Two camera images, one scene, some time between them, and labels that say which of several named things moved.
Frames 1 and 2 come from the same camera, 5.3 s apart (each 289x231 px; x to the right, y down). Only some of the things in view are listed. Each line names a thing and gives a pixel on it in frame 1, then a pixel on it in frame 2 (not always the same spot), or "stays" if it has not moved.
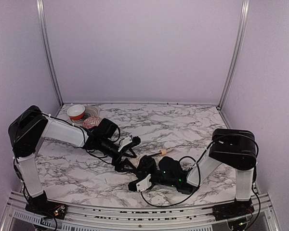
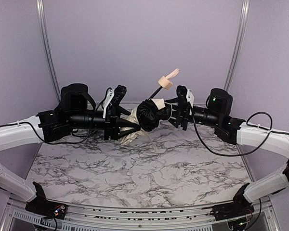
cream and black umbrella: [148, 163] -> [149, 113]
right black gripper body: [144, 172] -> [183, 113]
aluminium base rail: [202, 217] stays
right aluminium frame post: [237, 54] stays
